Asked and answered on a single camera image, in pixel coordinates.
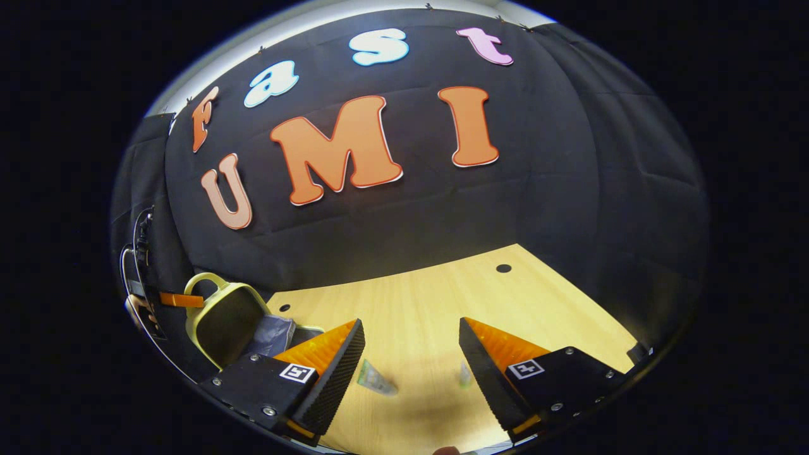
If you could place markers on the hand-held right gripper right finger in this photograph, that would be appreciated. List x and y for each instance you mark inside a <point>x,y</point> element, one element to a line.
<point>483,379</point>

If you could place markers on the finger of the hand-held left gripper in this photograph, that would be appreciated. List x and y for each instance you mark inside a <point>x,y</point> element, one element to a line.
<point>182,300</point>

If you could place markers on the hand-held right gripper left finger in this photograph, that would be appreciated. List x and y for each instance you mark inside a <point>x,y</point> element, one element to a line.
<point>338,379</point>

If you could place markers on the grey tube green cap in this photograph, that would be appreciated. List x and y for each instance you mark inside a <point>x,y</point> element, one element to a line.
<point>465,376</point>

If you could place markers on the translucent pale green tube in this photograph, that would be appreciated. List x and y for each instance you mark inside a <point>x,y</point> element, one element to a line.
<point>377,380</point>

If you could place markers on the pale yellow suitcase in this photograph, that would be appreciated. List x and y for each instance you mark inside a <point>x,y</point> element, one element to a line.
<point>227,322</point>

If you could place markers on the black stand clamp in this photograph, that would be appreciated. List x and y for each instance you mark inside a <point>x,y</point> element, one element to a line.
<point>144,237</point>

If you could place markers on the black table clamp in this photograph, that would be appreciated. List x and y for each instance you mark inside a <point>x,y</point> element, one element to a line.
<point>638,352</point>

